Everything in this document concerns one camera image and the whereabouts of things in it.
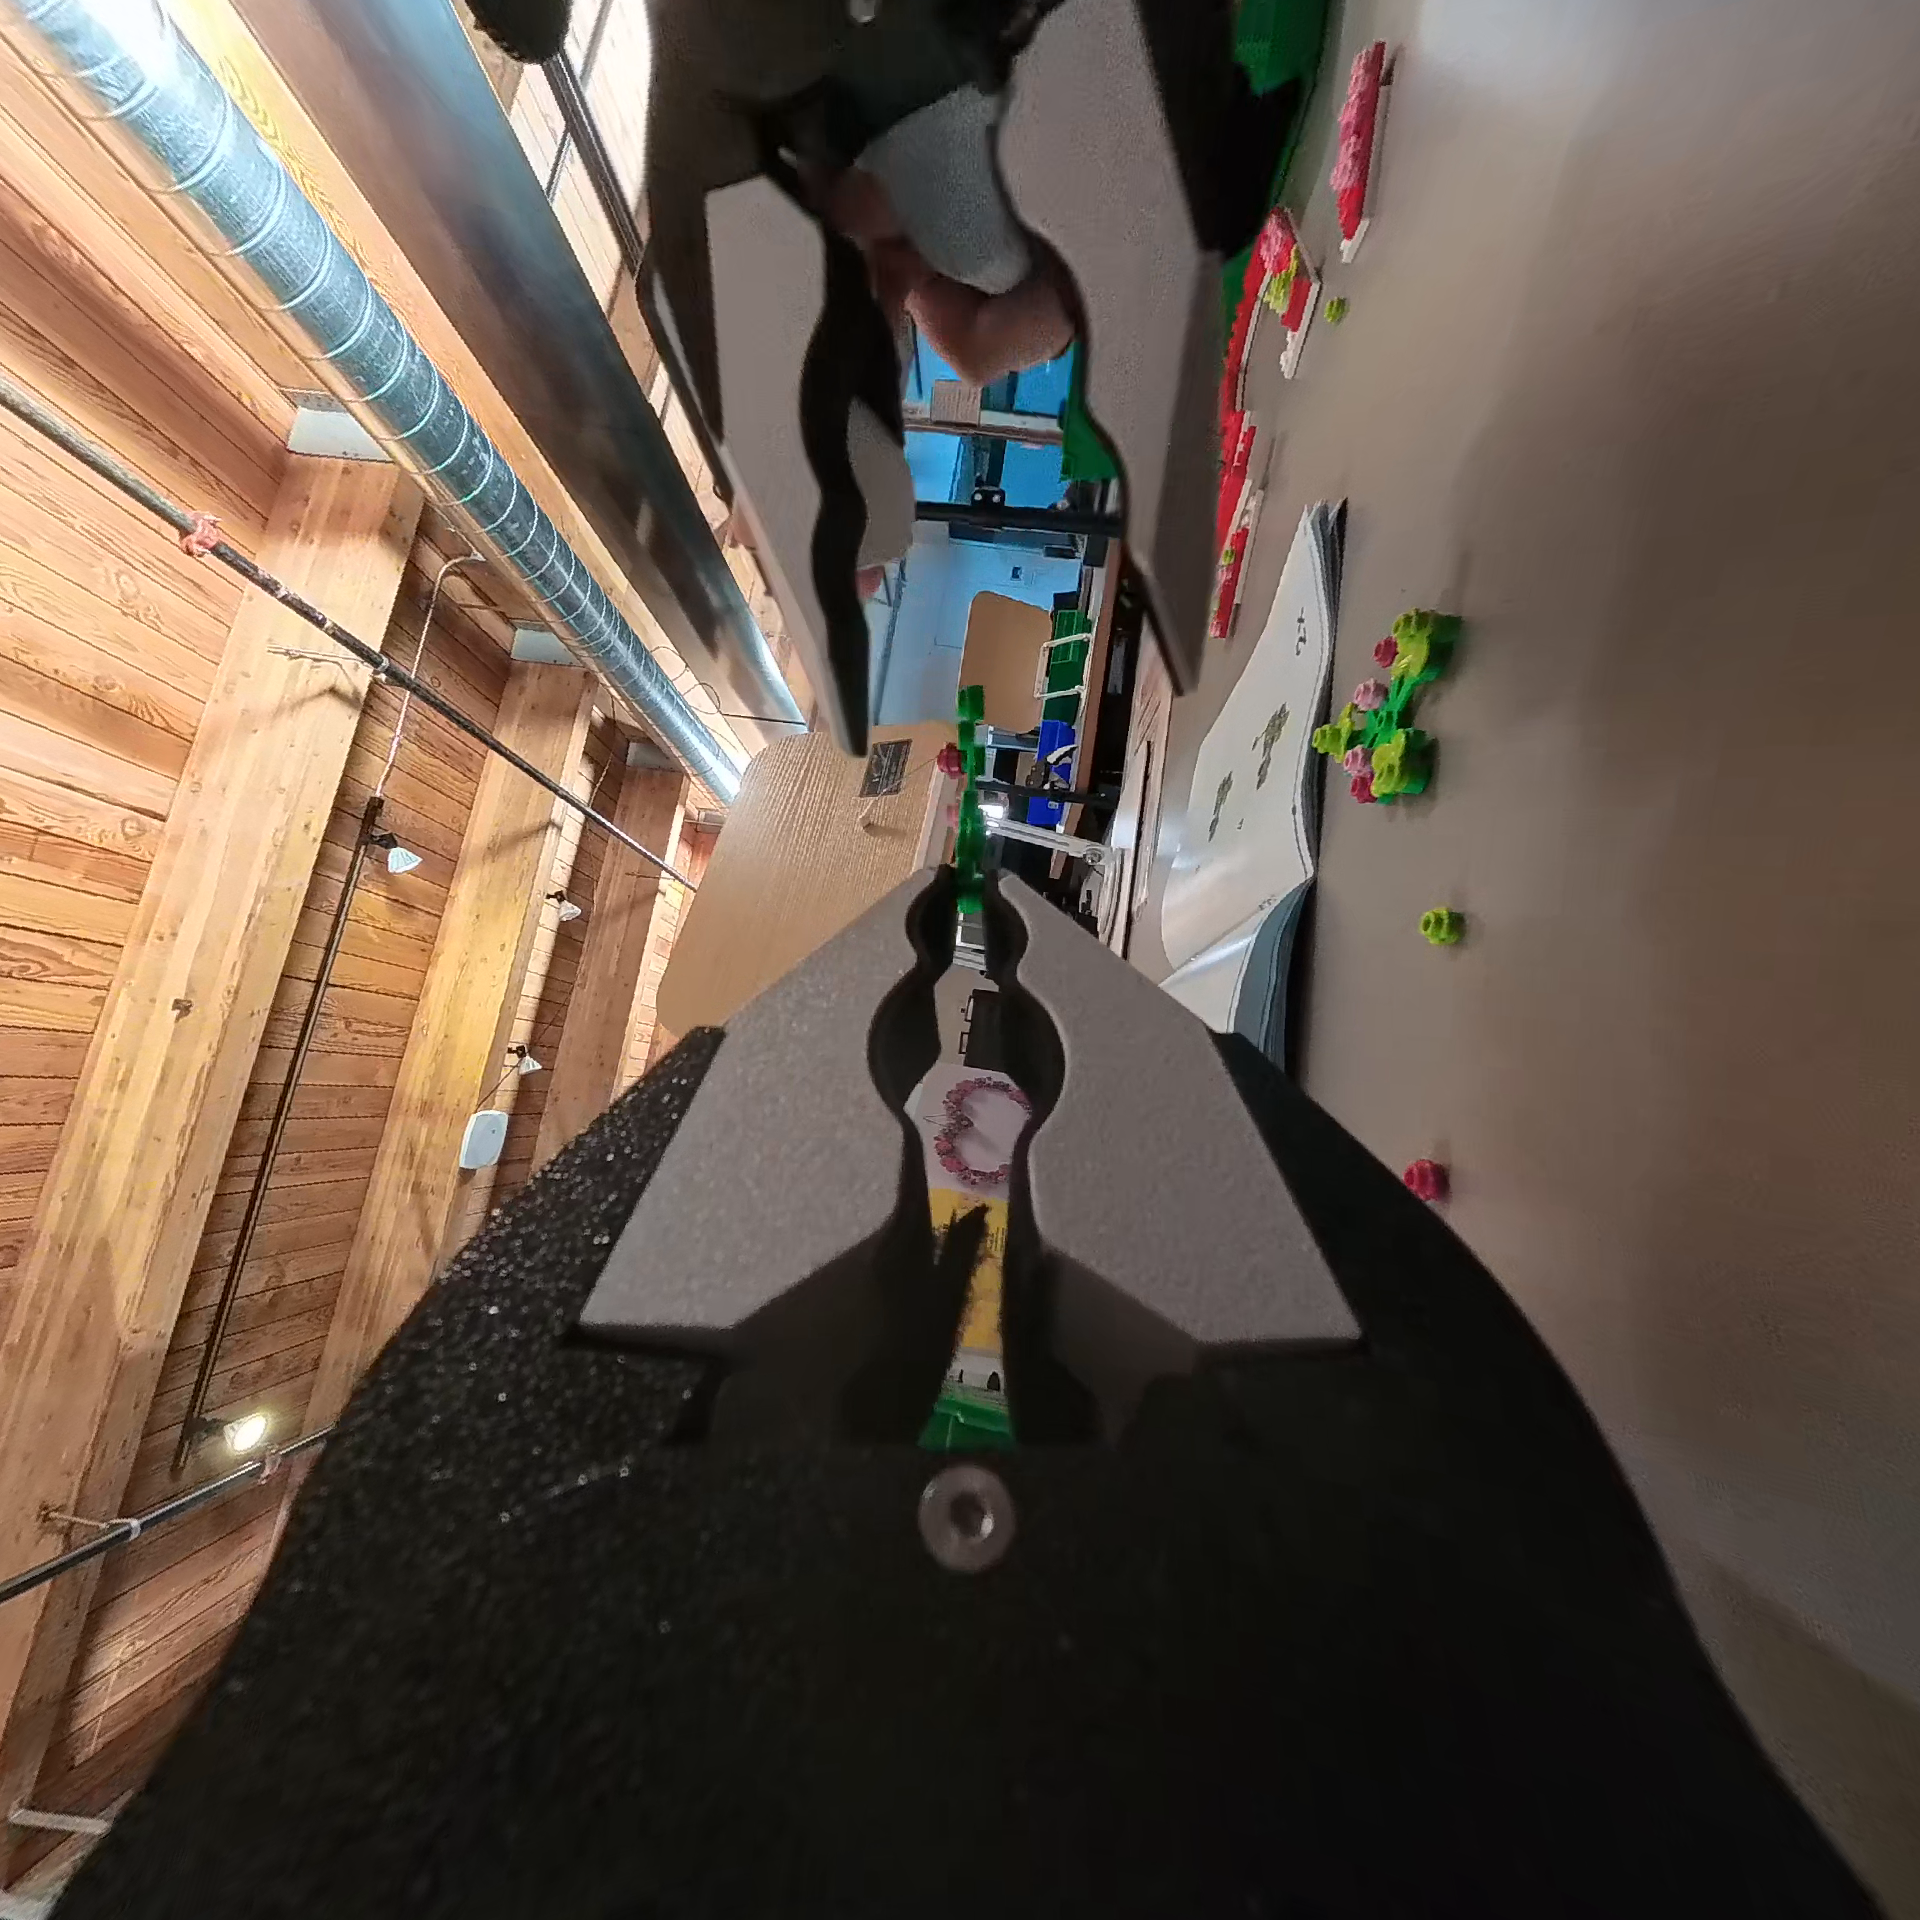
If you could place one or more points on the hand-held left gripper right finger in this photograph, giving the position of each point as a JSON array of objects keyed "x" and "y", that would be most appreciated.
[{"x": 1185, "y": 1168}]

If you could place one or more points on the black light track rail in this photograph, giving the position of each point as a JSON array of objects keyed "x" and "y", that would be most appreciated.
[{"x": 276, "y": 1139}]

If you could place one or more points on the green lego plant stem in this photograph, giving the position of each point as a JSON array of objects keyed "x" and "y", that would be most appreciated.
[{"x": 967, "y": 819}]

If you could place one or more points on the long black ceiling rod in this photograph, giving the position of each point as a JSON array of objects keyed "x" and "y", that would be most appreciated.
[{"x": 299, "y": 603}]

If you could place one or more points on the open lego instruction booklet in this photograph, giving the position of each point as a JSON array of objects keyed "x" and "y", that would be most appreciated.
[{"x": 1259, "y": 748}]

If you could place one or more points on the small red lego piece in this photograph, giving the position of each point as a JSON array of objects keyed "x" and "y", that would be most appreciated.
[{"x": 1428, "y": 1172}]

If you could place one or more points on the silver spiral duct pipe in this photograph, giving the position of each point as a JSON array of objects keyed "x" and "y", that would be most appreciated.
[{"x": 348, "y": 332}]

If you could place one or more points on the small lime lego piece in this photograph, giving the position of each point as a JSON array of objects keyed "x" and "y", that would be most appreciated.
[{"x": 1437, "y": 930}]

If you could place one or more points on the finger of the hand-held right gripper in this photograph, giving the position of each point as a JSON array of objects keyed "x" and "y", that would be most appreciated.
[
  {"x": 1124, "y": 229},
  {"x": 768, "y": 377}
]

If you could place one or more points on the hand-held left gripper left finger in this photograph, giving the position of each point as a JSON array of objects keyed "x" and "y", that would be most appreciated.
[{"x": 750, "y": 1168}]

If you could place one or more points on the red lego flower strip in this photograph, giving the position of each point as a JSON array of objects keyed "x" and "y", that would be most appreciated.
[
  {"x": 1292, "y": 283},
  {"x": 1236, "y": 469},
  {"x": 1231, "y": 369},
  {"x": 1361, "y": 134},
  {"x": 1231, "y": 577}
]

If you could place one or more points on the lime and pink lego flower cluster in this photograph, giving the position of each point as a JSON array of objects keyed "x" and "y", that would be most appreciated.
[{"x": 1406, "y": 757}]

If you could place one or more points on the person's right hand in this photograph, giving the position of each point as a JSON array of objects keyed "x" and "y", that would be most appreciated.
[{"x": 987, "y": 332}]

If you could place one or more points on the black fuzzy-tipped rod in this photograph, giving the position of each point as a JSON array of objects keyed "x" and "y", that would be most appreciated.
[{"x": 509, "y": 26}]

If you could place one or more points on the rounded plywood chair back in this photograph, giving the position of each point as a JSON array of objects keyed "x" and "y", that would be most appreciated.
[{"x": 1005, "y": 644}]

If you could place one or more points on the green storage crate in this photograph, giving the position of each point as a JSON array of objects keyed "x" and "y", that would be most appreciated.
[{"x": 1066, "y": 657}]

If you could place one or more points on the green lego baseplate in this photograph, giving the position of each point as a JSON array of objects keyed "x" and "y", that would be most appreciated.
[{"x": 1270, "y": 41}]

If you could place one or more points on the rounded wooden table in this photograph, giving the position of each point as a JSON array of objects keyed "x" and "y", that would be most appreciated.
[{"x": 812, "y": 870}]

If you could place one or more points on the shiny steel ceiling beam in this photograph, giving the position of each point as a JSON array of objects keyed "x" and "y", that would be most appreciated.
[{"x": 496, "y": 229}]

